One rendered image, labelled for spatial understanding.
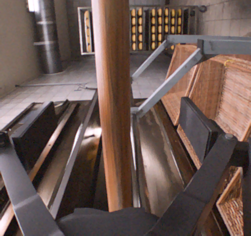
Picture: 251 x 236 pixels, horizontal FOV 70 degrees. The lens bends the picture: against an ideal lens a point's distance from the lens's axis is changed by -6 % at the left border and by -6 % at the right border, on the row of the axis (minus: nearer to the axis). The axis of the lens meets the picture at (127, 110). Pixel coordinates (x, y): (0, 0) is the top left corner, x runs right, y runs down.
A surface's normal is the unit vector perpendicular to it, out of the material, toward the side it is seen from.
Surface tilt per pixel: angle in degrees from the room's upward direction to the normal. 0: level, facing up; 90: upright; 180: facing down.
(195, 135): 0
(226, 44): 90
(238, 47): 90
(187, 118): 0
